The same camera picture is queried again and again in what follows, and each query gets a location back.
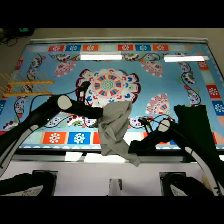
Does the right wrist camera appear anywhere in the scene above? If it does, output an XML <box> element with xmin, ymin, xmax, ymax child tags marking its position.
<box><xmin>137</xmin><ymin>116</ymin><xmax>152</xmax><ymax>130</ymax></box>

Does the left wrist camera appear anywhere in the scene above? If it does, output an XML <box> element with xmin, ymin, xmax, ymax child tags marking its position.
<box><xmin>75</xmin><ymin>80</ymin><xmax>92</xmax><ymax>101</ymax></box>

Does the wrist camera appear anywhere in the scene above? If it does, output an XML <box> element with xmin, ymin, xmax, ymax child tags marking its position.
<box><xmin>137</xmin><ymin>116</ymin><xmax>152</xmax><ymax>130</ymax></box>
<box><xmin>75</xmin><ymin>80</ymin><xmax>92</xmax><ymax>101</ymax></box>

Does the grey T-shirt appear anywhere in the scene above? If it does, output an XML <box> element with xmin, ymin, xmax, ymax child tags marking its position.
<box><xmin>96</xmin><ymin>100</ymin><xmax>142</xmax><ymax>168</ymax></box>

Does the dark green garment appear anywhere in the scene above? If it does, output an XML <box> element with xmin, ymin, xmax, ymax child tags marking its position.
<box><xmin>173</xmin><ymin>104</ymin><xmax>218</xmax><ymax>162</ymax></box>

